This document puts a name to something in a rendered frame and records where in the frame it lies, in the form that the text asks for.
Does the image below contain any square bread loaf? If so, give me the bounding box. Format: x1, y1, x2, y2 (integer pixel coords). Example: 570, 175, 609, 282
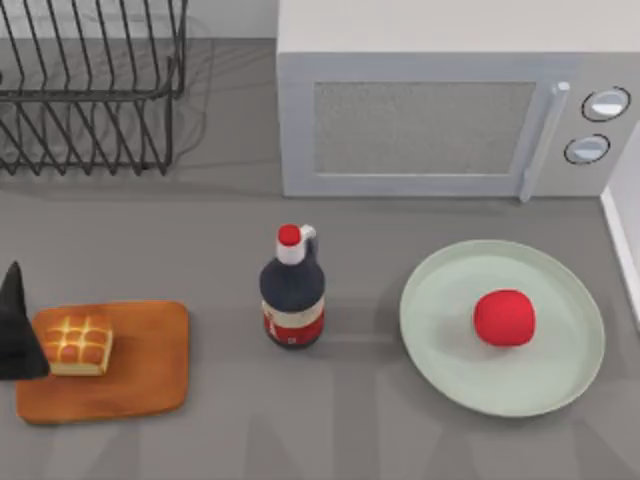
42, 315, 115, 378

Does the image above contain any microwave door handle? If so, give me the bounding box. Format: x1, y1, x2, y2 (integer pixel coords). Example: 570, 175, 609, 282
518, 81, 571, 203

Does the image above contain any small microwave knob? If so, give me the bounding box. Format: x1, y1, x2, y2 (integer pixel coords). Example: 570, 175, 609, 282
563, 133, 612, 165

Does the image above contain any pale green plate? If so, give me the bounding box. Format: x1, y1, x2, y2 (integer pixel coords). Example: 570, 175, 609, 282
398, 239, 607, 418

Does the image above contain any wooden cutting board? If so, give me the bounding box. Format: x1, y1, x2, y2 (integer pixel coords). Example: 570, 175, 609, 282
15, 299, 191, 426

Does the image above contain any red apple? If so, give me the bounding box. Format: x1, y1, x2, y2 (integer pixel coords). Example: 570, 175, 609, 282
473, 288, 537, 348

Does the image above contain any dark bottle with red cap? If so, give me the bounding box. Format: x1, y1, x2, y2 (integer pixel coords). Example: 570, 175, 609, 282
258, 223, 327, 351

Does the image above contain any pale microwave oven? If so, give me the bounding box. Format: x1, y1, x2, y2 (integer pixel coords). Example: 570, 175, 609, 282
276, 0, 640, 203

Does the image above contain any black wire dish rack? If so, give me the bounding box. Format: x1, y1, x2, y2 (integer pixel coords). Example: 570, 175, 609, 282
0, 0, 190, 177

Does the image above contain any large microwave knob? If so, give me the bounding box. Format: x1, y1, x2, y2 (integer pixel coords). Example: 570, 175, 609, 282
581, 85, 631, 123

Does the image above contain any microwave door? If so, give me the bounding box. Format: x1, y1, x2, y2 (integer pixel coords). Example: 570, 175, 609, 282
277, 51, 582, 198

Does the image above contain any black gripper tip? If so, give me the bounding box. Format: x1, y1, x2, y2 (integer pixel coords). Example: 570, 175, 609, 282
0, 260, 51, 382

